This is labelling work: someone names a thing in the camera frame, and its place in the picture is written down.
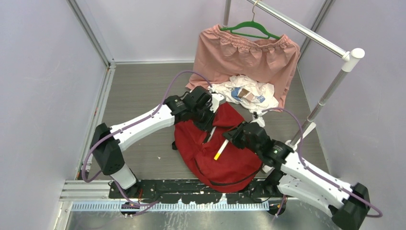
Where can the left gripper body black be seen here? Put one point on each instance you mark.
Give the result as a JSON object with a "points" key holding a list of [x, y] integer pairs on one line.
{"points": [[202, 116]]}

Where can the white yellow marker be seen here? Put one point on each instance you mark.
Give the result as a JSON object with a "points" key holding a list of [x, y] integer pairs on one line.
{"points": [[221, 149]]}

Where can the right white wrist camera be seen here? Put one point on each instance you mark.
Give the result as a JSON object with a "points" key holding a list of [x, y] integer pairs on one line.
{"points": [[258, 118]]}

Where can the silver white clothes rack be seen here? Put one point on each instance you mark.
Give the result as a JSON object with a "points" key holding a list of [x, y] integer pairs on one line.
{"points": [[331, 146]]}

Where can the pink skirt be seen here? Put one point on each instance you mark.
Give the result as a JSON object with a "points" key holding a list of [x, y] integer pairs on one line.
{"points": [[221, 55]]}

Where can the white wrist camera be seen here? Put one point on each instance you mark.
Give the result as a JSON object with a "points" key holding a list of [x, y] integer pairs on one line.
{"points": [[258, 118], [217, 100]]}

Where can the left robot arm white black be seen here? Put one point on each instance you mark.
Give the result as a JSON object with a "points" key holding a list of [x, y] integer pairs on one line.
{"points": [[108, 144]]}

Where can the red backpack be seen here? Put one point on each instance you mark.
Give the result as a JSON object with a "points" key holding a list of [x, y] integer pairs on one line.
{"points": [[226, 171]]}

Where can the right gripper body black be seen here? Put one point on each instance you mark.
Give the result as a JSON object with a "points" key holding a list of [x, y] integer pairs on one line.
{"points": [[241, 142]]}

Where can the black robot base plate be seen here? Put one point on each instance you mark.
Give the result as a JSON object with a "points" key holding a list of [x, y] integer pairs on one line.
{"points": [[192, 191]]}

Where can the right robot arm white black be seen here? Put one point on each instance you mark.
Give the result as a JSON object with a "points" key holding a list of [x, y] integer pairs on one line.
{"points": [[343, 202]]}

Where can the green clothes hanger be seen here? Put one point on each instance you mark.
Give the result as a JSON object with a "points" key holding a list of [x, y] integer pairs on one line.
{"points": [[253, 25]]}

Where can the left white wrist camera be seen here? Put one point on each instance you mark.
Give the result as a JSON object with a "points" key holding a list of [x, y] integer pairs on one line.
{"points": [[217, 100]]}

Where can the white crumpled cloth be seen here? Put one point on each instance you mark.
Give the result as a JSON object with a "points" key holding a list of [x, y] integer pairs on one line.
{"points": [[250, 94]]}

